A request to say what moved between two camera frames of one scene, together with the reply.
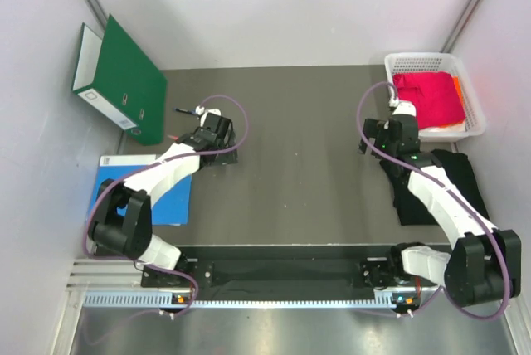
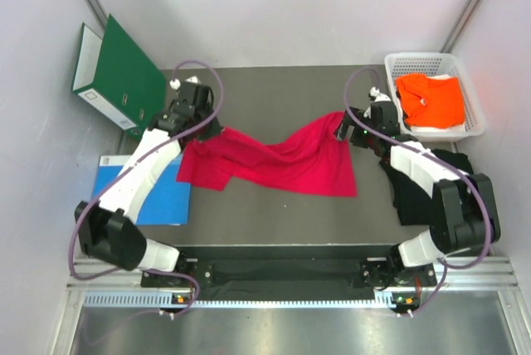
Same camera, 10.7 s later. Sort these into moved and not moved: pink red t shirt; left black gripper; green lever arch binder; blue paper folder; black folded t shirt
Moved: left black gripper; pink red t shirt
Not moved: green lever arch binder; blue paper folder; black folded t shirt
